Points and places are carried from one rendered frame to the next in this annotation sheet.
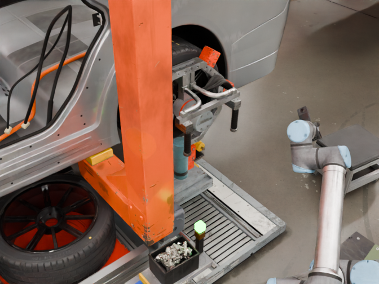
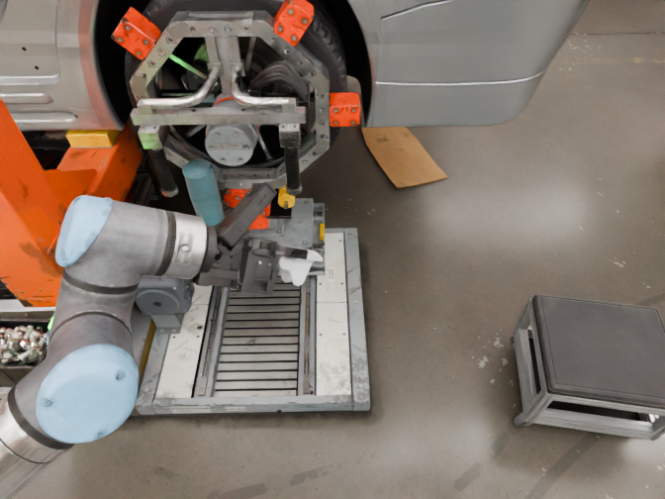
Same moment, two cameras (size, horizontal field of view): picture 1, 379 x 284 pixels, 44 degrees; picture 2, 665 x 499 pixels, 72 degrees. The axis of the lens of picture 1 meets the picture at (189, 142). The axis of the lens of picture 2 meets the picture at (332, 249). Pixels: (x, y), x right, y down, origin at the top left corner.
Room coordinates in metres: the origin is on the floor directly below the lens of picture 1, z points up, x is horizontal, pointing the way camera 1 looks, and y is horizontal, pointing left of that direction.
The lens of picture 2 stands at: (1.43, -0.94, 1.59)
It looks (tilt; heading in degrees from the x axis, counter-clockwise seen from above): 48 degrees down; 39
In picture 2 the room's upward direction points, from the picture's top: straight up
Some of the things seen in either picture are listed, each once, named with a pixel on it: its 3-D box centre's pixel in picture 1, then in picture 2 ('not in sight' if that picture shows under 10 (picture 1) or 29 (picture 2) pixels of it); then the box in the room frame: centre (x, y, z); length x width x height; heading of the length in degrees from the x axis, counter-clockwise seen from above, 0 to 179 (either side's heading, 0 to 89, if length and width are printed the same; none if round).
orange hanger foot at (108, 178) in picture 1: (113, 169); (79, 164); (1.82, 0.40, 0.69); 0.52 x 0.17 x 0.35; 40
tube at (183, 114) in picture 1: (184, 95); (179, 73); (2.02, 0.03, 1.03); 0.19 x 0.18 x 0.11; 40
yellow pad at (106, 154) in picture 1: (96, 151); (95, 130); (1.96, 0.51, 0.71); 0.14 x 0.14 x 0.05; 40
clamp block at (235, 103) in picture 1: (232, 101); (290, 128); (2.13, -0.23, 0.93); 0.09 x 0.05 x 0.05; 40
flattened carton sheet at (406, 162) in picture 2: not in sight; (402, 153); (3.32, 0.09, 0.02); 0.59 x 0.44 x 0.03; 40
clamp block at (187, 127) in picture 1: (184, 124); (154, 130); (1.92, 0.03, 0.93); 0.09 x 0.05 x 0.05; 40
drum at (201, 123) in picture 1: (192, 112); (234, 125); (2.13, -0.01, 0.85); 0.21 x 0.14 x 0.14; 40
